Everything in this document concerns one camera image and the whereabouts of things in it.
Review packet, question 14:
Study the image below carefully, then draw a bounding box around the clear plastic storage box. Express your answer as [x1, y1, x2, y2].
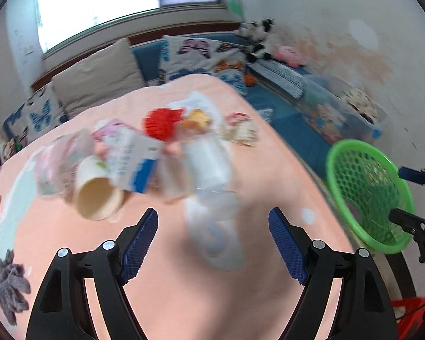
[299, 74, 390, 146]

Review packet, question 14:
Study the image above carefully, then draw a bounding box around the grey and white plush toy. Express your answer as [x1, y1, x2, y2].
[234, 21, 259, 40]

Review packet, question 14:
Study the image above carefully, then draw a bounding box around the green plastic mesh basket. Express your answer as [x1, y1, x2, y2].
[326, 140, 416, 256]

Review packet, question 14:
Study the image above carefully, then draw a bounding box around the blue sofa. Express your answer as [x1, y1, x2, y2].
[131, 32, 341, 181]

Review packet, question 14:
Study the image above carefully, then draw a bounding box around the green wall sticker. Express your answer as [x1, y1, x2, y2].
[227, 0, 246, 17]

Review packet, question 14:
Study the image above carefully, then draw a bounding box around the paper cup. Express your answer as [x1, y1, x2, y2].
[73, 156, 125, 222]

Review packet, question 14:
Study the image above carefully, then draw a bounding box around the checkered folded cloth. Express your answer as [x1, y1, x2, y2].
[251, 60, 307, 99]

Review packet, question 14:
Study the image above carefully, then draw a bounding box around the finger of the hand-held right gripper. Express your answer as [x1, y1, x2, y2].
[398, 165, 425, 199]
[390, 209, 425, 237]

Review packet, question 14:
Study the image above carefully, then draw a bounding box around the pink plush toy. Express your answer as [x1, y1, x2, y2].
[273, 45, 307, 69]

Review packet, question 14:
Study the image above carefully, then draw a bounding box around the window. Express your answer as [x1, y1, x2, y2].
[37, 0, 222, 52]

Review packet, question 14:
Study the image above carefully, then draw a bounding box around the clear plastic bottle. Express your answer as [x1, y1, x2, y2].
[159, 136, 234, 199]

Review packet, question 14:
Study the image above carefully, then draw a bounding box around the brown wooden rail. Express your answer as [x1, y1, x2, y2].
[30, 21, 241, 89]

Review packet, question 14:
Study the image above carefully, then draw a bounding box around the green printed bag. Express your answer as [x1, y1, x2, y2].
[0, 136, 24, 163]

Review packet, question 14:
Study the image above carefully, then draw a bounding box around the black and white cow plush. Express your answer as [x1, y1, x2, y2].
[246, 18, 276, 62]

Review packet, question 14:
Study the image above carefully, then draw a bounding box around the floral crumpled wrapper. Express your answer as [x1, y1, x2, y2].
[222, 112, 258, 146]

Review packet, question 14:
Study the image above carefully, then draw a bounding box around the pale crumpled plastic bag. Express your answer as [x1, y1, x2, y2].
[33, 131, 96, 199]

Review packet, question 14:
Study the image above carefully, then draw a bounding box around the red plastic stool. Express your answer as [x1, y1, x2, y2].
[391, 297, 425, 334]

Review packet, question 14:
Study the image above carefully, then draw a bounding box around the red knitted yarn toy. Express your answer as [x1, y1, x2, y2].
[143, 108, 184, 139]

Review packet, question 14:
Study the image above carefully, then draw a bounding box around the large butterfly print pillow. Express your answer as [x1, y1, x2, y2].
[158, 35, 250, 96]

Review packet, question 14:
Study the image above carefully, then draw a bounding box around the orange slice toy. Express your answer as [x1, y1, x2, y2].
[179, 110, 212, 132]

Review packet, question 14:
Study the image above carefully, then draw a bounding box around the small butterfly print pillow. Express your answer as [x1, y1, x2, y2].
[2, 85, 69, 149]

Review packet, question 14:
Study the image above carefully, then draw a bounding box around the white and blue carton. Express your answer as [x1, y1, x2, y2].
[106, 131, 164, 194]

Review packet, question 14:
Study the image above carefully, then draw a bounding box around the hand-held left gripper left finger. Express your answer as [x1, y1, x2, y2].
[25, 207, 160, 340]

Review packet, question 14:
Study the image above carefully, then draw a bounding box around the spotted plush toy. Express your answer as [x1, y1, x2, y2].
[340, 88, 378, 120]

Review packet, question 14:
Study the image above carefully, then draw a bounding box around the pink printed blanket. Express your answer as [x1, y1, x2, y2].
[0, 73, 355, 340]

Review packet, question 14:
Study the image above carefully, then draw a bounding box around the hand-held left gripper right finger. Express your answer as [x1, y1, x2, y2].
[268, 208, 399, 340]

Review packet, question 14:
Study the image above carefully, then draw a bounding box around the beige pillow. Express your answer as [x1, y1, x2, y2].
[51, 38, 146, 119]

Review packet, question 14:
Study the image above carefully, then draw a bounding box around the pink snack packet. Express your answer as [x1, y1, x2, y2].
[92, 118, 136, 146]

